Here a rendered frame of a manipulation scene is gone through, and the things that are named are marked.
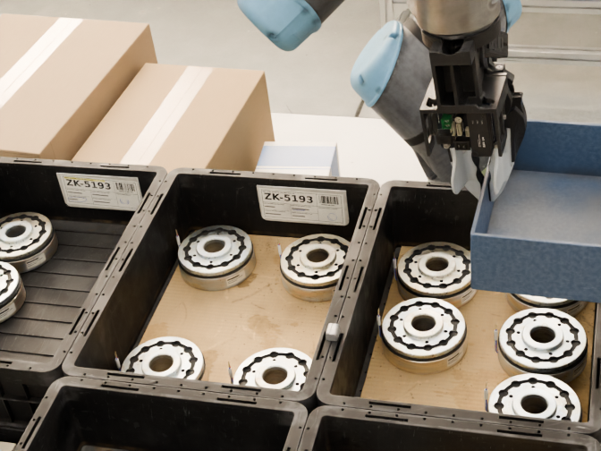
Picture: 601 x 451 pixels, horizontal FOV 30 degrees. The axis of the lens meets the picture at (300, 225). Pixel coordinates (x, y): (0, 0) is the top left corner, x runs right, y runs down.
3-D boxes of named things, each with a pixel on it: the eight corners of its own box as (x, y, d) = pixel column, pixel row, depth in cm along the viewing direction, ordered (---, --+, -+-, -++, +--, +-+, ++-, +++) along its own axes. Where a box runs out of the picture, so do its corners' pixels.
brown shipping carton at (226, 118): (162, 139, 204) (145, 62, 194) (276, 148, 198) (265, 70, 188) (91, 242, 182) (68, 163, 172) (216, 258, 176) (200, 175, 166)
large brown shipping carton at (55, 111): (30, 105, 219) (2, 12, 206) (170, 118, 209) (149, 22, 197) (-85, 233, 190) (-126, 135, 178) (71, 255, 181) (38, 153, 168)
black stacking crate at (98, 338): (186, 233, 164) (173, 170, 157) (386, 248, 156) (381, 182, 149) (82, 442, 134) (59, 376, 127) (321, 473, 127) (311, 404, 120)
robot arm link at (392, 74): (393, 129, 174) (333, 69, 170) (456, 67, 172) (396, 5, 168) (408, 148, 163) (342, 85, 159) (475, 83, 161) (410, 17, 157)
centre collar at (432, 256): (419, 254, 147) (419, 251, 146) (457, 255, 146) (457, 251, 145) (416, 279, 143) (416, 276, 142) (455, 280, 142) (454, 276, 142)
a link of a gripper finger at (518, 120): (481, 164, 111) (469, 89, 106) (484, 154, 112) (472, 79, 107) (529, 164, 109) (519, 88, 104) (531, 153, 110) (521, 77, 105)
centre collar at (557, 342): (520, 323, 135) (520, 319, 134) (562, 323, 134) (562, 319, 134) (522, 353, 131) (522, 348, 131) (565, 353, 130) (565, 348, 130)
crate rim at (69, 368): (173, 180, 158) (171, 165, 156) (383, 192, 150) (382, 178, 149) (61, 388, 128) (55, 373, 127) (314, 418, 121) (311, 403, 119)
